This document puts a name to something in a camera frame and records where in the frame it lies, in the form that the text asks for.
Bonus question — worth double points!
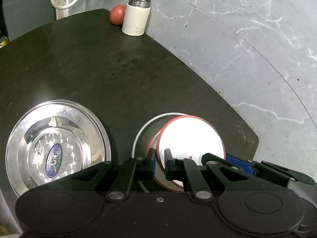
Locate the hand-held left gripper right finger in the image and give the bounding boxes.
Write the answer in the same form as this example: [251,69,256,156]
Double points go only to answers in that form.
[164,148,252,202]

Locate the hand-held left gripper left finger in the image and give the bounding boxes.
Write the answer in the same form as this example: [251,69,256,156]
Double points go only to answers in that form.
[71,148,156,202]

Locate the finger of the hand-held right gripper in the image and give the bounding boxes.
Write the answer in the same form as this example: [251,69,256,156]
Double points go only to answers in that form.
[201,152,225,166]
[226,154,310,185]

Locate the white red-rimmed bowl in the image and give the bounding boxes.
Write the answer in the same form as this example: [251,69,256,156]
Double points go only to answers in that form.
[157,115,226,192]
[146,129,184,192]

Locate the red tomato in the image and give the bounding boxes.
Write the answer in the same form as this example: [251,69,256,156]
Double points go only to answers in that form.
[110,5,127,26]

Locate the white thermos flask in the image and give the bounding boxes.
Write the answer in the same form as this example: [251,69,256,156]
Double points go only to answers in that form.
[122,0,152,36]

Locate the steel bowl with sticker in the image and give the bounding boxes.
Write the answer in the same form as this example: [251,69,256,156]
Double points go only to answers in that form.
[5,100,112,196]

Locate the stainless steel bowl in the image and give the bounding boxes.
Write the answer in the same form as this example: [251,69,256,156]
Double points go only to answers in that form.
[132,112,190,159]

